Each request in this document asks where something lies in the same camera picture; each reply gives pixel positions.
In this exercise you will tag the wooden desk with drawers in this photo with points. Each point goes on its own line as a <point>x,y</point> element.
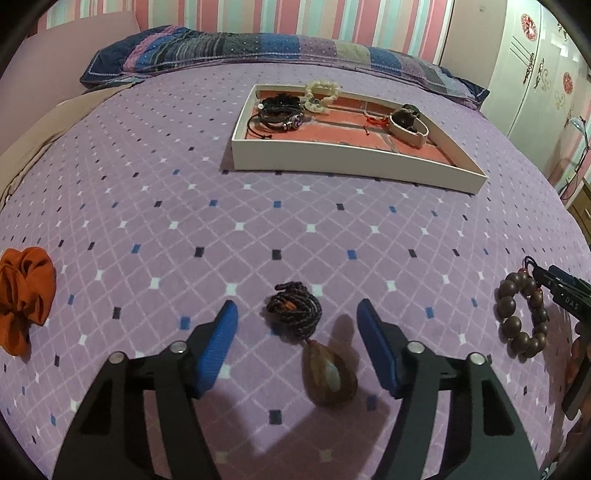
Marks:
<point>582,203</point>

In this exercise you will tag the white tray with brick lining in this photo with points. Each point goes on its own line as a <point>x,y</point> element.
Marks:
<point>341,147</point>

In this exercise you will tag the white wardrobe with ornaments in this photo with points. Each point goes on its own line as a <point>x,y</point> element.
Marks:
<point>531,69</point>

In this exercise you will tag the blue purple patchwork pillow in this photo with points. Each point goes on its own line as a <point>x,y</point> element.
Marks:
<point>258,48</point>

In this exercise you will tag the person's right hand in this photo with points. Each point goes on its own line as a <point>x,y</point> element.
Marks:
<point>578,350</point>

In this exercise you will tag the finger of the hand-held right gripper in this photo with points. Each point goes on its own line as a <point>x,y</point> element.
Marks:
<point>565,300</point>
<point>568,279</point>

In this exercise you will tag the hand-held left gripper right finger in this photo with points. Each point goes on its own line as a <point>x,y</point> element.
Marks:
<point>381,350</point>

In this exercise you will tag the pink headboard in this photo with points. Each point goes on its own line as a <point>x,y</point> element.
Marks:
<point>55,60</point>

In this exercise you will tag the desk lamp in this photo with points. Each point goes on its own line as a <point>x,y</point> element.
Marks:
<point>577,123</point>

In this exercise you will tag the purple checked bedspread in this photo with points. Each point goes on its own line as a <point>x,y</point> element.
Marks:
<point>138,194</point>

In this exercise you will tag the wristwatch with white band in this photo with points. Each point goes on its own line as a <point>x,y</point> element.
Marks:
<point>408,131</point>

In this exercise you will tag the orange fabric scrunchie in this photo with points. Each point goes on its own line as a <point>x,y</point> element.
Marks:
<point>25,295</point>

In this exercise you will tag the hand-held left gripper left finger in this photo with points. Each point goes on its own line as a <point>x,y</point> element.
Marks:
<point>214,348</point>

